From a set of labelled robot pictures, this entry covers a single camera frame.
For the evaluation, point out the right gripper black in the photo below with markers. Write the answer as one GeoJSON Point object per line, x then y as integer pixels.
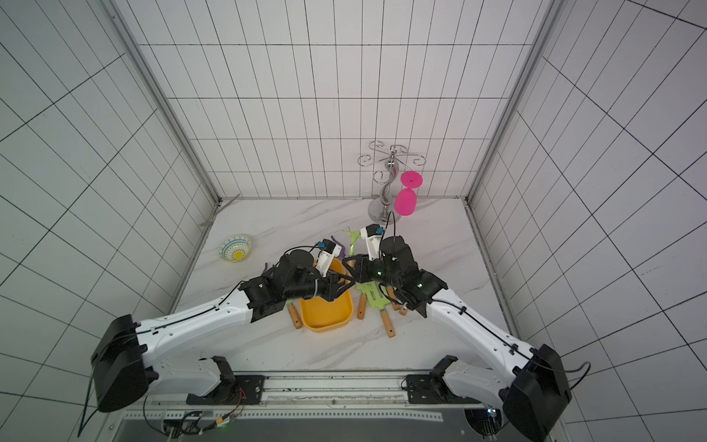
{"type": "Point", "coordinates": [365, 268]}

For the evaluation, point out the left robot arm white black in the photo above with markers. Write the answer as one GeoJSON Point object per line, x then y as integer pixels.
{"type": "Point", "coordinates": [131, 359]}

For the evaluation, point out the green fork wooden handle long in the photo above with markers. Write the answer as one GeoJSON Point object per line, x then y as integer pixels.
{"type": "Point", "coordinates": [377, 300]}

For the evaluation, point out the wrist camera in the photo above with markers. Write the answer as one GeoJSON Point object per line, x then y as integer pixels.
{"type": "Point", "coordinates": [372, 235]}
{"type": "Point", "coordinates": [329, 250]}

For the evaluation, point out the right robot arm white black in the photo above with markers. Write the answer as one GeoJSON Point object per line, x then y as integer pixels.
{"type": "Point", "coordinates": [529, 384]}

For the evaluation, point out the metal base rail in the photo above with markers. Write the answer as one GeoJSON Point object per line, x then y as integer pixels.
{"type": "Point", "coordinates": [348, 395]}

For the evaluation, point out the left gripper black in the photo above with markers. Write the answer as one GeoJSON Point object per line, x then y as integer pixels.
{"type": "Point", "coordinates": [333, 284]}

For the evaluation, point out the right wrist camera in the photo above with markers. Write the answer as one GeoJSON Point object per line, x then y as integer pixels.
{"type": "Point", "coordinates": [372, 235]}

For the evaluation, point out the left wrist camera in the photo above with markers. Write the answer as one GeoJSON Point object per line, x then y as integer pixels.
{"type": "Point", "coordinates": [329, 250]}

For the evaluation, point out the pink plastic goblet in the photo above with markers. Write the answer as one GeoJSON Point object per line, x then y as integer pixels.
{"type": "Point", "coordinates": [407, 199]}

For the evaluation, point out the patterned small bowl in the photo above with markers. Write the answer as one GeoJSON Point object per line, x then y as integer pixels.
{"type": "Point", "coordinates": [235, 248]}

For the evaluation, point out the silver cup holder stand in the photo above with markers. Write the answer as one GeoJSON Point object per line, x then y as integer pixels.
{"type": "Point", "coordinates": [386, 162]}

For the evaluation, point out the yellow plastic storage box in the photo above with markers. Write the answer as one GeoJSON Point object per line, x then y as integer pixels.
{"type": "Point", "coordinates": [321, 316]}

